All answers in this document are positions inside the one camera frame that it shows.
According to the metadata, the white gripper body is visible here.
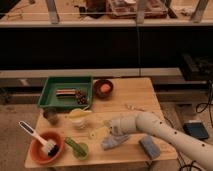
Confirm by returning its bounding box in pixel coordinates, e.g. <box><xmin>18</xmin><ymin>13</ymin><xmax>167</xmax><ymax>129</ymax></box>
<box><xmin>104</xmin><ymin>116</ymin><xmax>137</xmax><ymax>136</ymax></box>

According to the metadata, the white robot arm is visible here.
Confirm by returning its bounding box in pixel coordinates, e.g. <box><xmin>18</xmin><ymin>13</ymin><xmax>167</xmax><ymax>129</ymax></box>
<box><xmin>106</xmin><ymin>111</ymin><xmax>213</xmax><ymax>171</ymax></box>

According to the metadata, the white cup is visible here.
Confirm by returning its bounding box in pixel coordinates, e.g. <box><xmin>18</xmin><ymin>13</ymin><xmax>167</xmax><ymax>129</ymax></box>
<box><xmin>70</xmin><ymin>116</ymin><xmax>86</xmax><ymax>129</ymax></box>

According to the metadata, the small metal cup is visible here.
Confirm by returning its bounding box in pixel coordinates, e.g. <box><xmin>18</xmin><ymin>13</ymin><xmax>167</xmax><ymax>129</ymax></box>
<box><xmin>43</xmin><ymin>108</ymin><xmax>58</xmax><ymax>125</ymax></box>

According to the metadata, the metal fork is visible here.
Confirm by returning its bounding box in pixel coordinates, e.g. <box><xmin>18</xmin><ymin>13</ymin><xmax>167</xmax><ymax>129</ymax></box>
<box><xmin>125</xmin><ymin>104</ymin><xmax>145</xmax><ymax>112</ymax></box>

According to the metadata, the blue sponge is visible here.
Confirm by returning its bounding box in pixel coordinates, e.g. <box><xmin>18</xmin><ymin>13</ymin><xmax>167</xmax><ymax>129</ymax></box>
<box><xmin>139</xmin><ymin>136</ymin><xmax>161</xmax><ymax>160</ymax></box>

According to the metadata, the blue grey cloth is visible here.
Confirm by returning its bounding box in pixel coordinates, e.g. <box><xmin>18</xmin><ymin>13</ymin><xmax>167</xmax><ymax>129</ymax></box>
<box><xmin>101</xmin><ymin>135</ymin><xmax>130</xmax><ymax>150</ymax></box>

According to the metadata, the dark red bowl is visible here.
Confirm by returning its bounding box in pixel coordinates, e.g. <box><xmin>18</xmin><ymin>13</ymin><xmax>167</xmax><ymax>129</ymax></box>
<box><xmin>93</xmin><ymin>79</ymin><xmax>114</xmax><ymax>99</ymax></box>

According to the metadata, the orange egg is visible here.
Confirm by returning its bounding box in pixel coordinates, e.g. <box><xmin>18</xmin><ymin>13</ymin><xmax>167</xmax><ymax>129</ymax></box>
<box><xmin>100</xmin><ymin>84</ymin><xmax>111</xmax><ymax>92</ymax></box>

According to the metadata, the wooden table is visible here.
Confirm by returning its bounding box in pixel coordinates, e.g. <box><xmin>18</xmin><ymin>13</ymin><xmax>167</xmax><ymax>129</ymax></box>
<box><xmin>24</xmin><ymin>77</ymin><xmax>179</xmax><ymax>171</ymax></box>

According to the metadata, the blue foot pedal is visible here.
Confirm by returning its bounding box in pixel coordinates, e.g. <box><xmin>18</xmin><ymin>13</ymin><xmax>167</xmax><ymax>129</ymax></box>
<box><xmin>183</xmin><ymin>122</ymin><xmax>209</xmax><ymax>140</ymax></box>

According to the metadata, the dark grapes bunch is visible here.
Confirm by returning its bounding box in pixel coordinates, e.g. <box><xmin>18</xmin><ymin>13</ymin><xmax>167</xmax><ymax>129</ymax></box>
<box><xmin>75</xmin><ymin>90</ymin><xmax>87</xmax><ymax>105</ymax></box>

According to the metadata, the yellow banana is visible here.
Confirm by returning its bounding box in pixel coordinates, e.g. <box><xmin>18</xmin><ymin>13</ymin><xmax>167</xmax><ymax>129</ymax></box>
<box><xmin>66</xmin><ymin>108</ymin><xmax>92</xmax><ymax>119</ymax></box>

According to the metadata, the striped bar in tray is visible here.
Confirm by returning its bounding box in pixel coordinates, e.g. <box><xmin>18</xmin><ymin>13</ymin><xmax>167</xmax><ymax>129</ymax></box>
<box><xmin>56</xmin><ymin>89</ymin><xmax>76</xmax><ymax>98</ymax></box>

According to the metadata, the green plastic tray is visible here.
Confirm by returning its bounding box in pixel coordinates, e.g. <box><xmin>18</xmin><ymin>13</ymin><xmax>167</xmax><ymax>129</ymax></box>
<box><xmin>38</xmin><ymin>76</ymin><xmax>93</xmax><ymax>110</ymax></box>

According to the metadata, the white dish brush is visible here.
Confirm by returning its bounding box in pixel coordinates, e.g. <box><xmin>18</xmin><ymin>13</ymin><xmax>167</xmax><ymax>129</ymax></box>
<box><xmin>19</xmin><ymin>121</ymin><xmax>59</xmax><ymax>157</ymax></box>

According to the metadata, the orange plastic bowl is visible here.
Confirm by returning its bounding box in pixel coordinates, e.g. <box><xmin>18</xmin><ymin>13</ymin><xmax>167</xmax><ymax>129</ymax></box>
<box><xmin>30</xmin><ymin>131</ymin><xmax>64</xmax><ymax>165</ymax></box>

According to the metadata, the black cable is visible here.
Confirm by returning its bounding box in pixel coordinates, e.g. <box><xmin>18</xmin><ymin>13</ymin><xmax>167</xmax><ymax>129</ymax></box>
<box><xmin>195</xmin><ymin>79</ymin><xmax>213</xmax><ymax>128</ymax></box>

